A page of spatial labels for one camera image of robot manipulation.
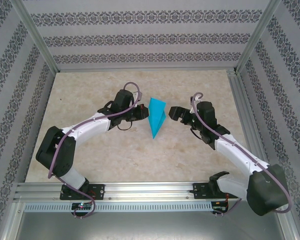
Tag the blue paper sheet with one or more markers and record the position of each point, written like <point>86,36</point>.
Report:
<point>155,117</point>

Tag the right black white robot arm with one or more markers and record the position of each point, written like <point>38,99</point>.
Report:
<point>265,192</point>

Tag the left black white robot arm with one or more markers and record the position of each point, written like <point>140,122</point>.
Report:
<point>55,152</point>

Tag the grey sheet metal tray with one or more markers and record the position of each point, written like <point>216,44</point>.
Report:
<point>140,225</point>

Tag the aluminium side rails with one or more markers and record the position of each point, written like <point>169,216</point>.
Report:
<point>240,100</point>

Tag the small dark circuit board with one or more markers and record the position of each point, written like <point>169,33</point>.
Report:
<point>219,205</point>

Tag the circuit board with green light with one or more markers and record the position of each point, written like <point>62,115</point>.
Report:
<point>82,206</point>

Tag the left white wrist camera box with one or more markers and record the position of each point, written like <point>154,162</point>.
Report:
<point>136,95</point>

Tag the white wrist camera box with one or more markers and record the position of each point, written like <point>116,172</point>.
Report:
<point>198,98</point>
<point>136,95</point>

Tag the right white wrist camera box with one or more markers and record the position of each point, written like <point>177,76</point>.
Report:
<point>198,98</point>

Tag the thin aluminium wall strip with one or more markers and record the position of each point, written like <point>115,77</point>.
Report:
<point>140,69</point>

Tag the long aluminium mounting rail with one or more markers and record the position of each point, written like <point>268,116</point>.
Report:
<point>150,190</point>

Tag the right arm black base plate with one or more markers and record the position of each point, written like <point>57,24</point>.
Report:
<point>200,190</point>

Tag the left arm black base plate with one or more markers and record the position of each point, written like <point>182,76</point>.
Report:
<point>100,191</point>

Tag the aluminium frame post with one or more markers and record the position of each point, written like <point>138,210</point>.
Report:
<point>33,35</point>
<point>258,35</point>

